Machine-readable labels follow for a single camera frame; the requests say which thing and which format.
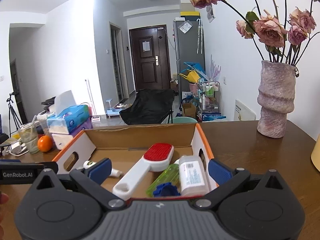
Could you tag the red cardboard box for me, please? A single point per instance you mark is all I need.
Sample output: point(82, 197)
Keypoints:
point(124, 146)

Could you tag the dark brown door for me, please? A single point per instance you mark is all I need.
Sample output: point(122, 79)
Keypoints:
point(150, 57)

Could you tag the small cardboard box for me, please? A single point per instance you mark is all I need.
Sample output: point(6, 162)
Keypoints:
point(189, 110)

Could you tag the purple white tissue pack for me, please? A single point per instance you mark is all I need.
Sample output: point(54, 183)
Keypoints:
point(61, 140)

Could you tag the wire storage rack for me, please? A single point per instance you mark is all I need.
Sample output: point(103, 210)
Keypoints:
point(208, 94)

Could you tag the black folding chair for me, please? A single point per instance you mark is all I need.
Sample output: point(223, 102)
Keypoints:
point(151, 106)

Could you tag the clear food container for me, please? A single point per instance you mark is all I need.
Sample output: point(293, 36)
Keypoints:
point(42, 119)

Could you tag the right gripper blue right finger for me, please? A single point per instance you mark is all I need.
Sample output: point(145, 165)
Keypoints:
point(229, 182)

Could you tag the red white lint brush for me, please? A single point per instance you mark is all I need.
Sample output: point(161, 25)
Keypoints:
point(156, 159)

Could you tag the blue gear lid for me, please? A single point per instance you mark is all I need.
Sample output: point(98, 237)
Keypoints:
point(166, 190)

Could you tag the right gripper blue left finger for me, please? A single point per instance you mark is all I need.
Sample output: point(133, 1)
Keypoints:
point(88, 181)

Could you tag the person's left hand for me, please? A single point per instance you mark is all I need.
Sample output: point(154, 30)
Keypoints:
point(3, 200)

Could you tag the green plastic basin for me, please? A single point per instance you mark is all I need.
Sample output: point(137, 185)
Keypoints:
point(183, 120)

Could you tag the blue tissue pack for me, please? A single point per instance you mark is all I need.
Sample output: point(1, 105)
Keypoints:
point(68, 115)

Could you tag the green spray bottle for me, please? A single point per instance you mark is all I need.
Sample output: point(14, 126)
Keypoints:
point(170, 175)

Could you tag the pink textured vase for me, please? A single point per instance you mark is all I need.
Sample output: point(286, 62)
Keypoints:
point(276, 97)

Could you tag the yellow thermos jug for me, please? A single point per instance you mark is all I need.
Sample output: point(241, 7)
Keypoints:
point(315, 155)

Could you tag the blue yellow dustpan set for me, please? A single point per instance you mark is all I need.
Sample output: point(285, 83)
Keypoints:
point(193, 73)

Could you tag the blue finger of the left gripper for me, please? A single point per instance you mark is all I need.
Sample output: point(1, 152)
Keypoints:
point(10, 160)

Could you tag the grey refrigerator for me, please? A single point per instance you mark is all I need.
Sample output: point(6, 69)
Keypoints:
point(185, 37)

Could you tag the clear drinking glass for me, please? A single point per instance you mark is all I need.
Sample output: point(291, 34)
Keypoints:
point(29, 136)

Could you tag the camera tripod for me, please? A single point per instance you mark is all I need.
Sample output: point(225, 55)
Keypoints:
point(12, 116)

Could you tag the white charger with cable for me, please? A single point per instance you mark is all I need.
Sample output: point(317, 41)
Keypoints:
point(16, 149)

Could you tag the dried pink roses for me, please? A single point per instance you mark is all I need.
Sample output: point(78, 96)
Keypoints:
point(284, 41)

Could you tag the orange fruit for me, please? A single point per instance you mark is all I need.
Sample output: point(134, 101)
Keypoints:
point(45, 143)

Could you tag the white board leaning on wall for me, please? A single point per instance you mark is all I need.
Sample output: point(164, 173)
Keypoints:
point(243, 113)

